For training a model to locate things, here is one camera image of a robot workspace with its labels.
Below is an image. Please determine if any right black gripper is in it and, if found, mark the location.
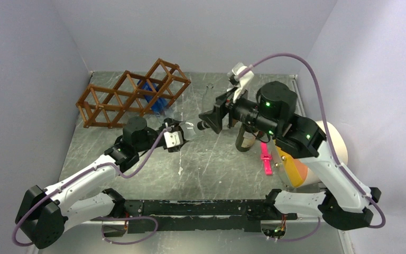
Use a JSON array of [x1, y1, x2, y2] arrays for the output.
[[199, 83, 279, 137]]

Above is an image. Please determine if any blue square Blue Dash bottle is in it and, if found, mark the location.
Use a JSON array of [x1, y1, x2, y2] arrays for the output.
[[142, 82, 167, 113]]

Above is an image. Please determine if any dark green wine bottle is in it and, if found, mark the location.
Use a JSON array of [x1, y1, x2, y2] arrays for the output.
[[235, 123, 259, 152]]

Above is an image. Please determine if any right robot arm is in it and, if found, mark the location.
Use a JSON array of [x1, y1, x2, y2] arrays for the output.
[[199, 81, 381, 231]]

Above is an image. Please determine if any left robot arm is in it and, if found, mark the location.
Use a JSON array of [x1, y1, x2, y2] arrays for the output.
[[12, 116, 205, 249]]

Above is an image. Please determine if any brown wooden wine rack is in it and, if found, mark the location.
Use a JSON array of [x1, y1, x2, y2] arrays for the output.
[[76, 58, 191, 129]]

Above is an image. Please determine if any pink plastic piece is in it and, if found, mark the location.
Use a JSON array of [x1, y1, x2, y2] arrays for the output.
[[261, 142, 273, 176]]

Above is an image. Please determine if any white cylinder with orange lid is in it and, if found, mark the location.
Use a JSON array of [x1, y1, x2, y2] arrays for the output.
[[275, 120, 349, 188]]

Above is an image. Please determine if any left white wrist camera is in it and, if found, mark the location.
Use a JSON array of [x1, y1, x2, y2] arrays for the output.
[[163, 131, 181, 149]]

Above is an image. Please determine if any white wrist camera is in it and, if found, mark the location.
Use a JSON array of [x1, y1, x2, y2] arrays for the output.
[[228, 62, 254, 104], [163, 131, 181, 149]]

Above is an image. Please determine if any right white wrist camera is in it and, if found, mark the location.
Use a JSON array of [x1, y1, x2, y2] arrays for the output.
[[228, 62, 254, 104]]

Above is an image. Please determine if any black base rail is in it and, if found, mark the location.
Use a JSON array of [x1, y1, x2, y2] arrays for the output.
[[103, 188, 297, 234]]

